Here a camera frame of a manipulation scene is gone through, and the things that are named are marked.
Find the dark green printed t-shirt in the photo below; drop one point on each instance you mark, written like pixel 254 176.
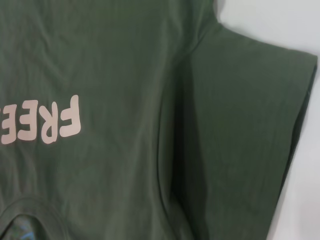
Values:
pixel 150 112

